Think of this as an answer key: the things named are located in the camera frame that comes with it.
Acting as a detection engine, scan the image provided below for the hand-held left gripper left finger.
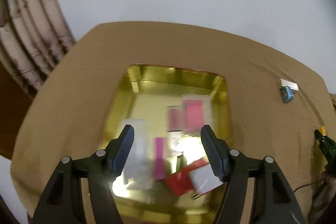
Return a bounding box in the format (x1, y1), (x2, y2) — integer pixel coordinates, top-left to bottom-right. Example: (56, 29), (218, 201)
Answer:
(31, 124), (135, 224)

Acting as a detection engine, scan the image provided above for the maroon rectangular block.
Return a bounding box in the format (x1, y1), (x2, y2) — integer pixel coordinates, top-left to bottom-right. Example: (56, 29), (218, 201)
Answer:
(168, 106), (184, 132)

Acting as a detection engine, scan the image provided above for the white box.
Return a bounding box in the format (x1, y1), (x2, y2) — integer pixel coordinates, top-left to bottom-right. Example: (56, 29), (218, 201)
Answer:
(121, 119), (155, 188)

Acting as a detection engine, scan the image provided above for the white cube block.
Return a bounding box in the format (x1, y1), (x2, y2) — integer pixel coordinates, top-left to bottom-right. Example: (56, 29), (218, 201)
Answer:
(188, 164), (223, 195)

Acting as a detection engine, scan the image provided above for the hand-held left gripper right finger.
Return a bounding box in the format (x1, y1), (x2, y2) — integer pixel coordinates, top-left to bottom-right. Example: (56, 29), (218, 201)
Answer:
(201, 125), (306, 224)

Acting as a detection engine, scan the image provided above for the red tin with gold inside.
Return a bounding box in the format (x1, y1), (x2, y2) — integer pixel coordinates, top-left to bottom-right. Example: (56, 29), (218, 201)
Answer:
(97, 64), (233, 216)

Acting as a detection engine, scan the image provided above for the pink rectangular block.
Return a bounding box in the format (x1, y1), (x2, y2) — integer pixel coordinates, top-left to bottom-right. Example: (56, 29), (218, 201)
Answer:
(154, 137), (166, 180)

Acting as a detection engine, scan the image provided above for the red rectangular block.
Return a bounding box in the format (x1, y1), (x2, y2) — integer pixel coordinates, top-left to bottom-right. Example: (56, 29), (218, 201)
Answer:
(165, 157), (210, 197)

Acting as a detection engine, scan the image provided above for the shiny gold block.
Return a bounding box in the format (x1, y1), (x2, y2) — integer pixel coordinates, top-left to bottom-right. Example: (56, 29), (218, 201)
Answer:
(168, 131), (186, 157)

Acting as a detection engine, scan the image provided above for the pink packet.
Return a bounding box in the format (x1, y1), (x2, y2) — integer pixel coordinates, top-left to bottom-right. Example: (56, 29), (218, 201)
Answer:
(181, 95), (213, 132)

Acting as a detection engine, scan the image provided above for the patterned beige curtain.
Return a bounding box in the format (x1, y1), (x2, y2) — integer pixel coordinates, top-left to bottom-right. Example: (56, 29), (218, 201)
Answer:
(0, 0), (76, 94)

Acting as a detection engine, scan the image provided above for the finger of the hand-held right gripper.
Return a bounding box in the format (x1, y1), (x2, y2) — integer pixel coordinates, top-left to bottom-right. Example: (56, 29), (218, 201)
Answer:
(314, 130), (336, 161)

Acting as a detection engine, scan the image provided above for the silver metal case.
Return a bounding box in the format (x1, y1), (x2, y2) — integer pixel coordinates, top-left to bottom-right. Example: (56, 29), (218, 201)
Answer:
(280, 78), (300, 91)

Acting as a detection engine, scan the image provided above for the thin dark cable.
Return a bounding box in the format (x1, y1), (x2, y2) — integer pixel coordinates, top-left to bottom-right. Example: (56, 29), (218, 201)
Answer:
(293, 181), (319, 194)

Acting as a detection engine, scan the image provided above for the brown wooden furniture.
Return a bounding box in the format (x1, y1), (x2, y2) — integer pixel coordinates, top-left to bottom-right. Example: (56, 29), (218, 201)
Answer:
(0, 64), (34, 159)

